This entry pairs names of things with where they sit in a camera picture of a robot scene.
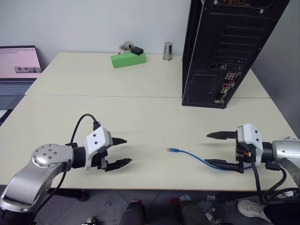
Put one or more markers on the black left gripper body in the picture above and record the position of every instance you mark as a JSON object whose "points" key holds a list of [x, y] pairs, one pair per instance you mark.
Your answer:
{"points": [[98, 160]]}

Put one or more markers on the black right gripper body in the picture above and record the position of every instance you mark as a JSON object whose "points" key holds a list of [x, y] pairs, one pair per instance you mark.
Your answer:
{"points": [[245, 154]]}

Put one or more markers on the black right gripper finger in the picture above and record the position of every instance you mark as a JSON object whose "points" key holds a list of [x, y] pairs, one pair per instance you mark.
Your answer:
{"points": [[222, 164], [222, 135]]}

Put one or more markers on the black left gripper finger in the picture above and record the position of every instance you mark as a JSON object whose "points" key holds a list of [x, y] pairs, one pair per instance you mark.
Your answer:
{"points": [[118, 164], [119, 141]]}

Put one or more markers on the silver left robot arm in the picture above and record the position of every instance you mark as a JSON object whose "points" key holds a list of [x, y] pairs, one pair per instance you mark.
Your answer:
{"points": [[28, 173]]}

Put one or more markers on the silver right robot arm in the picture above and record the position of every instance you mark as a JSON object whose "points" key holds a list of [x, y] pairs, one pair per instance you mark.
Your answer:
{"points": [[286, 150]]}

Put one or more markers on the dark rounded shape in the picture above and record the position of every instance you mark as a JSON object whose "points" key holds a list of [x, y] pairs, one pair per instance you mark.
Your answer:
{"points": [[193, 214], [132, 214]]}

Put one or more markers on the white sneaker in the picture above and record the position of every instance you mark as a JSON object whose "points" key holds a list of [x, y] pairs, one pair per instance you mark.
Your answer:
{"points": [[252, 209]]}

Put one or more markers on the dark trouser leg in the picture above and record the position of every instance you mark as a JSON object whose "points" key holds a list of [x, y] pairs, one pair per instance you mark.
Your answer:
{"points": [[283, 214]]}

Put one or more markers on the black computer tower case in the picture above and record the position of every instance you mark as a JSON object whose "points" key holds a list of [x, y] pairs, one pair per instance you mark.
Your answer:
{"points": [[218, 58]]}

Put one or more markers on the green foam block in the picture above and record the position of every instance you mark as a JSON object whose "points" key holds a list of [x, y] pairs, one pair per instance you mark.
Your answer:
{"points": [[127, 60]]}

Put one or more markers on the small black box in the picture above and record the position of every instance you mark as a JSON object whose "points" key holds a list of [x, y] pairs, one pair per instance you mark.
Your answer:
{"points": [[137, 50]]}

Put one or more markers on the stainless steel cup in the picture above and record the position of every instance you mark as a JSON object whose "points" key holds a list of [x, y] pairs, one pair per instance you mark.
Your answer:
{"points": [[167, 51]]}

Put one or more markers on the open laptop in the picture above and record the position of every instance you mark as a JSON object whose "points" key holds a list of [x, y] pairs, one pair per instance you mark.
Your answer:
{"points": [[16, 70]]}

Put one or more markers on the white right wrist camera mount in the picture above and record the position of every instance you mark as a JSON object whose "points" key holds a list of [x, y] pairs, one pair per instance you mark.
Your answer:
{"points": [[249, 137]]}

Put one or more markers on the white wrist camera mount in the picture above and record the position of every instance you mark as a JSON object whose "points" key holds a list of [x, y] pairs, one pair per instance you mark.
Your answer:
{"points": [[96, 140], [249, 137]]}

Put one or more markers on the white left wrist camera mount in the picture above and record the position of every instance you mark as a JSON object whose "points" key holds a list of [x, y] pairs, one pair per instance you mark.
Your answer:
{"points": [[96, 140]]}

